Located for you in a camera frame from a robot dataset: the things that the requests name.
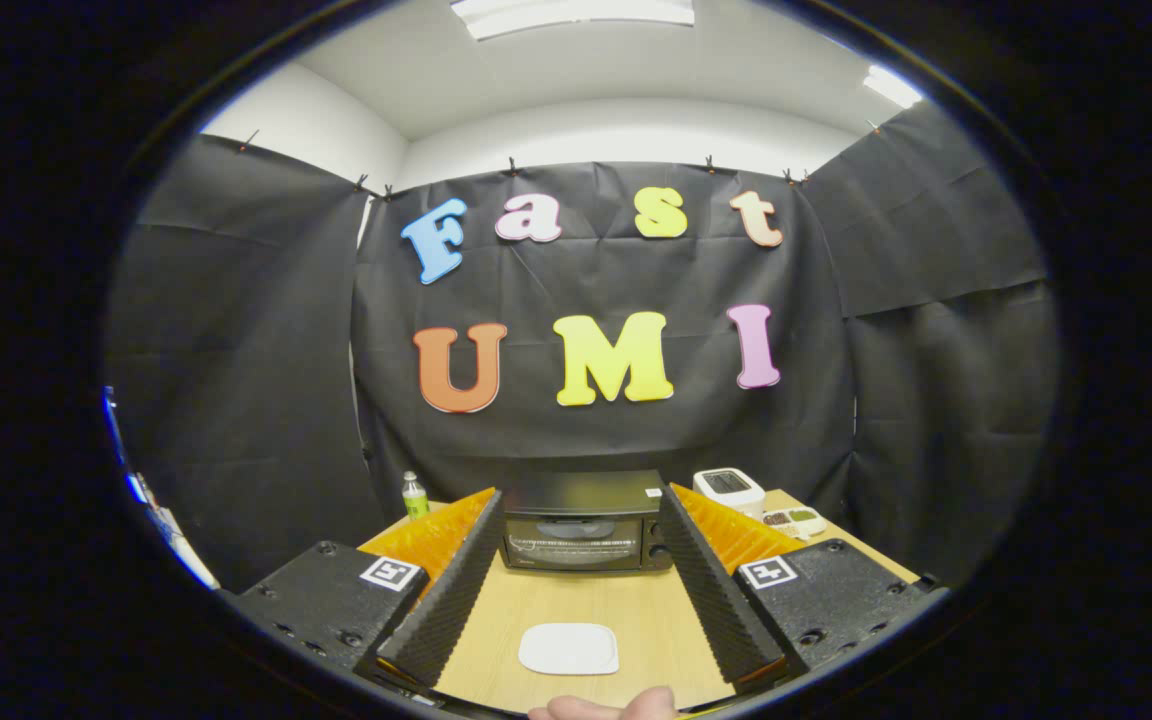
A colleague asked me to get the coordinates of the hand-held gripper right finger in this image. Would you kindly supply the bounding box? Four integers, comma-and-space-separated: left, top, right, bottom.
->
658, 483, 947, 696

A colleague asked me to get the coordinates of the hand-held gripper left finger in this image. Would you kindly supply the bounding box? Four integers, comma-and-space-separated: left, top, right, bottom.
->
236, 487, 505, 691

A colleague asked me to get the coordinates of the black toaster oven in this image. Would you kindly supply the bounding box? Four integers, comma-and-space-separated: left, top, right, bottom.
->
499, 470, 677, 573

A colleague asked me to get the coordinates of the white pop-up toaster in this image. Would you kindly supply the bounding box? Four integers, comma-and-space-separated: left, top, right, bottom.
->
693, 467, 766, 521

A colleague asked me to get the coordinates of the white divided snack dish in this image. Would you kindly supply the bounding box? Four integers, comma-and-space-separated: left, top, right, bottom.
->
762, 506, 828, 541

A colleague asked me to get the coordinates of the white square plate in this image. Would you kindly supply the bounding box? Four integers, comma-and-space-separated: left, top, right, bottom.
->
518, 622, 621, 676

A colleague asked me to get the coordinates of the small ceiling light panel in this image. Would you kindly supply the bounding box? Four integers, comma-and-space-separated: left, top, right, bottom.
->
863, 65, 925, 109

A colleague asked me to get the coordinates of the long ceiling light panel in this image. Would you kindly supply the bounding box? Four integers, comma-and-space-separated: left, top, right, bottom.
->
451, 0, 697, 41

